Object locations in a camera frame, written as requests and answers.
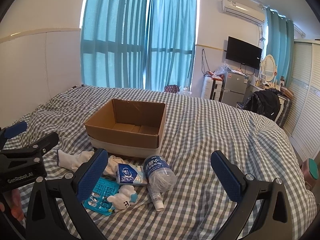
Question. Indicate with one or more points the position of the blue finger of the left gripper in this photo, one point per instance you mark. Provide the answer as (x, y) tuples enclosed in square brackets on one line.
[(35, 150), (12, 131)]

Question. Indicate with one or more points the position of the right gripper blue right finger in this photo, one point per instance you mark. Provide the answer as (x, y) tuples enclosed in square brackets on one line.
[(273, 220)]

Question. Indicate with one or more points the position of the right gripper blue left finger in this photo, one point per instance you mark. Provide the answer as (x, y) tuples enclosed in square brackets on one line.
[(44, 219)]

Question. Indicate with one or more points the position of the white sock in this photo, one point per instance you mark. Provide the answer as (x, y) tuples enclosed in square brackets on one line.
[(72, 162)]

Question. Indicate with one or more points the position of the teal blister pack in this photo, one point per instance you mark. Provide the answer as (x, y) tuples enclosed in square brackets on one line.
[(97, 200)]

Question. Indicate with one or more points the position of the white tissue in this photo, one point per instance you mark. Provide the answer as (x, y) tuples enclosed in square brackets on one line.
[(112, 166)]

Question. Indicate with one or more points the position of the white plush toy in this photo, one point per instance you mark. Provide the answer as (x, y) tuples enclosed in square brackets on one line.
[(123, 199)]

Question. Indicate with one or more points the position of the blue tissue pack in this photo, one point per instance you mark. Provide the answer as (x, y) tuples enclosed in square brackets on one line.
[(128, 174)]

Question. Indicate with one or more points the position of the clear plastic water bottle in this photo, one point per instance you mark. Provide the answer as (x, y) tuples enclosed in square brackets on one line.
[(160, 178)]

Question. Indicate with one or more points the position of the person's left hand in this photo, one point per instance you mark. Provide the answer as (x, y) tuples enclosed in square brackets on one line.
[(13, 199)]

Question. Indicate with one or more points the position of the pink cup teal lid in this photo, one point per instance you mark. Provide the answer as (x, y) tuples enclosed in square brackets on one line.
[(310, 172)]

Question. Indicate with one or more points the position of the grey checkered bed sheet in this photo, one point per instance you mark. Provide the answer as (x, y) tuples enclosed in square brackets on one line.
[(198, 205)]

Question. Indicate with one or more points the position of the brown cardboard box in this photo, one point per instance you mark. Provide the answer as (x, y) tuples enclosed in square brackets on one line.
[(131, 129)]

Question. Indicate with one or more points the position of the white louvered wardrobe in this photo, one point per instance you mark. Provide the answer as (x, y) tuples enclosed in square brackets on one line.
[(302, 124)]

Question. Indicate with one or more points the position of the left blue curtain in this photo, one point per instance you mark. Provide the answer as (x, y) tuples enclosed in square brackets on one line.
[(112, 46)]

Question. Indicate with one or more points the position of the blue curtain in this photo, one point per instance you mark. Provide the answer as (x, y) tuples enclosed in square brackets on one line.
[(112, 46), (280, 42), (171, 37)]

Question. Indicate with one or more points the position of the black jacket on chair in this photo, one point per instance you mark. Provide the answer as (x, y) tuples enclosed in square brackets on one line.
[(264, 103)]

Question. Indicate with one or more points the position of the dark red patterned bag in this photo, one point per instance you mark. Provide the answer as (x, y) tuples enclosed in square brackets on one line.
[(171, 89)]

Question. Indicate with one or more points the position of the clear water jug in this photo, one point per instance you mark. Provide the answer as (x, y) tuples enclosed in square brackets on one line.
[(185, 92)]

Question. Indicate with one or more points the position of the silver mini fridge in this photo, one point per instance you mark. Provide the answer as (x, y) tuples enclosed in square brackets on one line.
[(233, 88)]

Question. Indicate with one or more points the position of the white suitcase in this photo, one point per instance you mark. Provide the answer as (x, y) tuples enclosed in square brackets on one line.
[(211, 88)]

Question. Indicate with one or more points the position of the oval white vanity mirror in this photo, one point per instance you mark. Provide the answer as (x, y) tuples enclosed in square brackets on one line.
[(268, 68)]

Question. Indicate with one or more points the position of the middle blue curtain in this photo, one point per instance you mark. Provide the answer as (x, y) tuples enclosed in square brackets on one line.
[(171, 37)]

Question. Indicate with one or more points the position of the clear plastic bag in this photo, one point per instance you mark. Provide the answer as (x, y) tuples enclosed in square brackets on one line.
[(221, 70)]

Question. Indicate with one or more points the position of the right blue curtain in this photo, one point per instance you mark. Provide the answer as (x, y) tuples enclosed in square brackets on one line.
[(280, 42)]

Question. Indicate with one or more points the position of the white air conditioner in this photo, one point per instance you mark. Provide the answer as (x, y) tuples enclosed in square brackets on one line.
[(243, 11)]

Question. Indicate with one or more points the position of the black wall television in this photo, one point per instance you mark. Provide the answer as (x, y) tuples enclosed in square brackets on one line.
[(244, 53)]

